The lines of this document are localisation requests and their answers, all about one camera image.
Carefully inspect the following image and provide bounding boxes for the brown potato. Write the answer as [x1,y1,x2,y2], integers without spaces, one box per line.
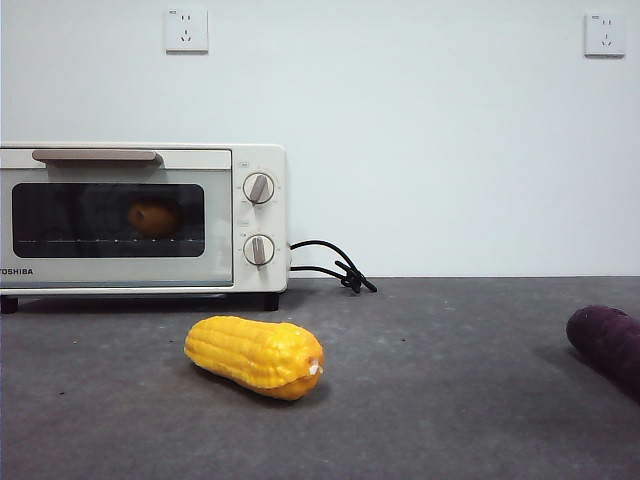
[126,197,182,240]

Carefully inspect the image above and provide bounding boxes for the white toaster oven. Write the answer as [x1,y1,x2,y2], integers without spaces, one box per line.
[0,143,290,314]

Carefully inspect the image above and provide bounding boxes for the glass oven door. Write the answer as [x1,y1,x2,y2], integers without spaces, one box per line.
[0,147,235,290]

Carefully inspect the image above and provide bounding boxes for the purple sweet potato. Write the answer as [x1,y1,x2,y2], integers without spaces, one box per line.
[565,305,640,405]

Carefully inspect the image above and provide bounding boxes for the yellow corn cob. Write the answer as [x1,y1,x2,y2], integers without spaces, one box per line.
[183,315,326,401]

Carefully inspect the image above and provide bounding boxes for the black power cable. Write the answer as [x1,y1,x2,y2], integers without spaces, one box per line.
[289,240,379,295]

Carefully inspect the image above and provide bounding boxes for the round oven knob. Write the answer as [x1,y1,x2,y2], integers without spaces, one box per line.
[242,172,278,207]
[242,233,278,271]

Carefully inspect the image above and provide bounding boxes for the white wall socket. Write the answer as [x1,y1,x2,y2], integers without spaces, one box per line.
[583,13,626,59]
[165,8,210,55]

